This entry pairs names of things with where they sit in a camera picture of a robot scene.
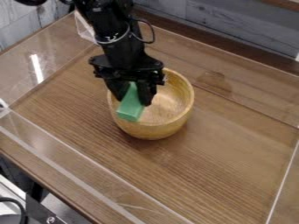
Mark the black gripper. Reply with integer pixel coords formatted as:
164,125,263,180
88,54,164,107

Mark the green rectangular block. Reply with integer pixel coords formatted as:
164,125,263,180
116,82,145,122

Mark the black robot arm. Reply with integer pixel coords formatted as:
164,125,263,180
58,0,164,106

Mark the black metal table bracket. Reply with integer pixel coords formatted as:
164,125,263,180
25,195,66,224

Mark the clear acrylic tray wall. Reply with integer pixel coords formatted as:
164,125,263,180
0,99,193,224

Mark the black cable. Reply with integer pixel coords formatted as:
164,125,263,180
129,17,156,45

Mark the brown wooden bowl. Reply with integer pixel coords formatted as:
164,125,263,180
106,68,194,140

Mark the clear acrylic corner bracket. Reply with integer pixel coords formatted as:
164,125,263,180
73,11,96,43

